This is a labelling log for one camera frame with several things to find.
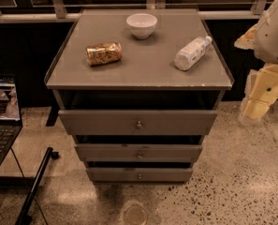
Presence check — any black laptop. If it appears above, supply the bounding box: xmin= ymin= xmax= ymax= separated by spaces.
xmin=0 ymin=74 xmax=22 ymax=165

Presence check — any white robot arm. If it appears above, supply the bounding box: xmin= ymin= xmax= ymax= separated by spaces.
xmin=234 ymin=0 xmax=278 ymax=120

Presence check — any grey drawer cabinet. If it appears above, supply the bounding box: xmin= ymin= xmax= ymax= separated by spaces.
xmin=45 ymin=9 xmax=233 ymax=170

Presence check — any white plastic bottle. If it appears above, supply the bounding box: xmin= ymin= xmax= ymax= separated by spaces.
xmin=174 ymin=37 xmax=212 ymax=71

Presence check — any grey bottom drawer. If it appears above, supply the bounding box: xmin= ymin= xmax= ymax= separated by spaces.
xmin=86 ymin=168 xmax=193 ymax=183

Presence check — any orange drink can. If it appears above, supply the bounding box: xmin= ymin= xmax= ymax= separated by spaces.
xmin=86 ymin=42 xmax=122 ymax=67

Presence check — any white ceramic bowl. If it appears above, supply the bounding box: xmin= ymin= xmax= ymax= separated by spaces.
xmin=126 ymin=13 xmax=157 ymax=39

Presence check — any grey top drawer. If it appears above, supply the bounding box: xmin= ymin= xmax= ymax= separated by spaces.
xmin=59 ymin=110 xmax=217 ymax=136

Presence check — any black laptop cable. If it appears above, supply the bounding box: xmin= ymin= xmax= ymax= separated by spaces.
xmin=0 ymin=147 xmax=49 ymax=225

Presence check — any metal window railing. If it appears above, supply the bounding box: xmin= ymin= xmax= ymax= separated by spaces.
xmin=0 ymin=0 xmax=278 ymax=24

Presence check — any grey drawer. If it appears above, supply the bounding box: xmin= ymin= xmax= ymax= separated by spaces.
xmin=86 ymin=168 xmax=193 ymax=183
xmin=59 ymin=110 xmax=217 ymax=136
xmin=75 ymin=143 xmax=202 ymax=162

